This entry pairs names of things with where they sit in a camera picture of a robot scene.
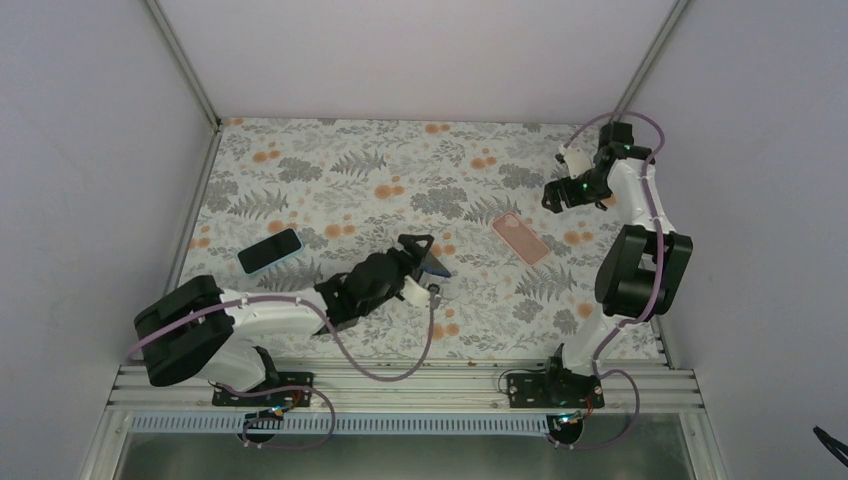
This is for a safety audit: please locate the pink phone case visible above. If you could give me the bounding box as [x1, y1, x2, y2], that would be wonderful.
[491, 212, 551, 266]

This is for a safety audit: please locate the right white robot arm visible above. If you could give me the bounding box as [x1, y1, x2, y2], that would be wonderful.
[541, 119, 693, 407]

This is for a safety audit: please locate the aluminium corner post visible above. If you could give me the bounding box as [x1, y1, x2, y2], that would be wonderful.
[614, 0, 692, 112]
[143, 0, 221, 130]

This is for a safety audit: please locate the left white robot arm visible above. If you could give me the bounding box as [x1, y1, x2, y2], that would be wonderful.
[132, 234, 451, 405]

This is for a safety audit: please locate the floral patterned table mat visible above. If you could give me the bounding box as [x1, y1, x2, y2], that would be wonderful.
[181, 118, 619, 361]

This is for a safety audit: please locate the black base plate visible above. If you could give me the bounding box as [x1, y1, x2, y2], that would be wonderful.
[506, 372, 605, 409]
[211, 371, 315, 408]

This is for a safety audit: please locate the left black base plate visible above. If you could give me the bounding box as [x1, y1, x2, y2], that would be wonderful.
[211, 371, 315, 408]

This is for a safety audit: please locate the left aluminium corner post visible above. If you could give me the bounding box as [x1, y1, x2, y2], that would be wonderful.
[143, 0, 221, 130]

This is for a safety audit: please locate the black object at edge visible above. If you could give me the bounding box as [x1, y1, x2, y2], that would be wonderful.
[812, 426, 848, 467]

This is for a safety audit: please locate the slotted grey cable duct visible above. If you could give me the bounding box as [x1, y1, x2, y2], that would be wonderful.
[129, 412, 549, 436]

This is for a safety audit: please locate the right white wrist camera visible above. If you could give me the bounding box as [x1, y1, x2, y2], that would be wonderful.
[555, 145, 593, 179]

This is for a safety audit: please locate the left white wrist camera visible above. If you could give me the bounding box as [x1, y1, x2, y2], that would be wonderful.
[399, 273, 442, 307]

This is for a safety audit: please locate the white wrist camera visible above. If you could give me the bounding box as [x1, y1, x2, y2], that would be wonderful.
[399, 273, 442, 307]
[555, 145, 593, 179]

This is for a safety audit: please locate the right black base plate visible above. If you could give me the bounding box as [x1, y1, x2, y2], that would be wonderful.
[506, 372, 605, 409]

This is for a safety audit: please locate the right aluminium corner post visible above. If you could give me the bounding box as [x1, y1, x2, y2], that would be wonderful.
[614, 0, 692, 112]

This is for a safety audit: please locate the aluminium mounting rail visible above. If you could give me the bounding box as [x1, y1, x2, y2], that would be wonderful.
[107, 360, 705, 414]

